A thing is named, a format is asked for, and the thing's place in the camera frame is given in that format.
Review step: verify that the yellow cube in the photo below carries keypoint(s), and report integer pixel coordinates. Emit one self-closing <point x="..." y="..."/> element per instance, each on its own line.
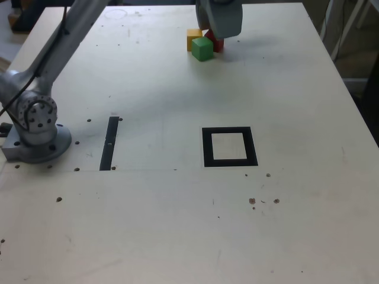
<point x="194" y="33"/>

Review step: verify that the red cube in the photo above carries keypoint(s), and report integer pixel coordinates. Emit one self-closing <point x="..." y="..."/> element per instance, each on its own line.
<point x="218" y="45"/>

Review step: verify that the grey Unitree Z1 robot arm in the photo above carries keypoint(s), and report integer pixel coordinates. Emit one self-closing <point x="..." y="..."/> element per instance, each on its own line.
<point x="38" y="124"/>

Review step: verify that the green cube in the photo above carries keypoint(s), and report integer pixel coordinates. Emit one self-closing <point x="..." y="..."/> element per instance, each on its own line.
<point x="201" y="48"/>

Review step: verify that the black tape strip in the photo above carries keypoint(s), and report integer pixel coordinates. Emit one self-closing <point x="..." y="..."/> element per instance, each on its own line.
<point x="108" y="148"/>

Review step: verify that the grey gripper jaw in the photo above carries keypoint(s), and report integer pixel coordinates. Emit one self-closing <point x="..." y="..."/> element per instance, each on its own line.
<point x="226" y="17"/>

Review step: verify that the black tape square outline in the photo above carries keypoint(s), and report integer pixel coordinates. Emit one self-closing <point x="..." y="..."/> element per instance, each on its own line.
<point x="207" y="148"/>

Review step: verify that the white metal frame legs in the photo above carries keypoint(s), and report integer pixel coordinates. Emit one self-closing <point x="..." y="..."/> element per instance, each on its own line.
<point x="365" y="16"/>

